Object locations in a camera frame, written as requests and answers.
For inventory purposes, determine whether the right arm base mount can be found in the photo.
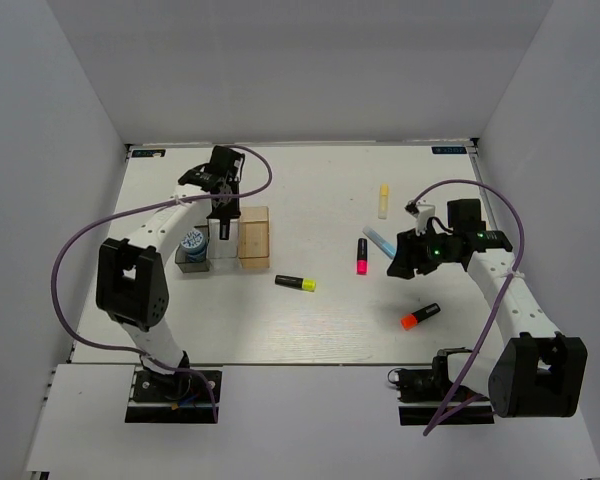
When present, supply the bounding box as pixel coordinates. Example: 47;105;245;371
387;348;495;426

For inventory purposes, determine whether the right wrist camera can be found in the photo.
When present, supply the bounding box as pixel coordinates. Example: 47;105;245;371
405;200;436;236

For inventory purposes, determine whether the right blue table label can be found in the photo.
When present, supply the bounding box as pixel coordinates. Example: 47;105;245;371
431;145;467;155

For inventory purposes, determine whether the orange black highlighter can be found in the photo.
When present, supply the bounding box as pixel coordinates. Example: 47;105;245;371
401;303;441;330

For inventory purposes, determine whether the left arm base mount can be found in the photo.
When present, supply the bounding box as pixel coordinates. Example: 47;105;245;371
125;368;215;424

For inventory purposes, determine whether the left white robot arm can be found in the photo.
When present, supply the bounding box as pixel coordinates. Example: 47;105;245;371
96;146;245;399

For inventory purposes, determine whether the yellow black highlighter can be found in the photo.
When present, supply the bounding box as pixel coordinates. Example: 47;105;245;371
274;275;316;292

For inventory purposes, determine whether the left blue table label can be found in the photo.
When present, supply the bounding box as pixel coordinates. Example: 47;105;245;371
131;149;166;158

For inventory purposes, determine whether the green black highlighter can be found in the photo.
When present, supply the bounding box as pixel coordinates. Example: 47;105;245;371
219;218;231;241

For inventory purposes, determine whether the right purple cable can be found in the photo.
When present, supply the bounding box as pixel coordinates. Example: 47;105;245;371
413;180;525;436

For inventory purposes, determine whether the pastel yellow highlighter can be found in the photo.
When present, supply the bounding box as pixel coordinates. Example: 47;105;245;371
378;183;389;220

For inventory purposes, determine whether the clear transparent container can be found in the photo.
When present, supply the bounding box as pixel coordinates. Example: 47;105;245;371
207;219;240;272

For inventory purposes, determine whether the pastel blue highlighter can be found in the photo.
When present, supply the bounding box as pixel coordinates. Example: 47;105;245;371
363;226;396;259

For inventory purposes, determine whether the pink black highlighter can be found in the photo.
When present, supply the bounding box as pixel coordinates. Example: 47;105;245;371
356;238;368;275

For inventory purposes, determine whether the orange transparent container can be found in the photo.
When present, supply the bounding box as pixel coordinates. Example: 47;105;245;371
238;206;270;270

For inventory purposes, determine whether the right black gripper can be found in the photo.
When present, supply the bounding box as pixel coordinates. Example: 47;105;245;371
387;223;459;279

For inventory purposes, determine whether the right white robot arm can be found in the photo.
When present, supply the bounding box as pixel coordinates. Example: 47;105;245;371
387;199;588;418

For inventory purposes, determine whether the grey transparent container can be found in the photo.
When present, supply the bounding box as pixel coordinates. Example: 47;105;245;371
174;226;210;274

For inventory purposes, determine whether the purple cable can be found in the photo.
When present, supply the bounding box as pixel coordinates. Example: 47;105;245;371
52;145;274;421
413;180;525;436

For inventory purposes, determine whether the blue table label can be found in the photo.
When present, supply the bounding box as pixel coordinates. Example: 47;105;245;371
131;149;166;158
431;145;467;155

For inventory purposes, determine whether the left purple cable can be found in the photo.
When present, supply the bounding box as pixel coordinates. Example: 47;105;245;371
52;145;274;421

